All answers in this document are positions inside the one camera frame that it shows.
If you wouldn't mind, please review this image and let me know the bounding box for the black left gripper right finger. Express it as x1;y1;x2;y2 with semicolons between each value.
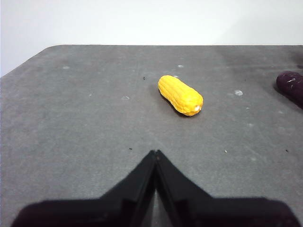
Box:
156;150;303;227

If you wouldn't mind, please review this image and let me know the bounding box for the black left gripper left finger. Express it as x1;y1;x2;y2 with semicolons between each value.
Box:
10;150;157;227

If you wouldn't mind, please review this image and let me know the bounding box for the purple eggplant with green stem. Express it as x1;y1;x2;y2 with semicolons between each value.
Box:
276;70;303;108

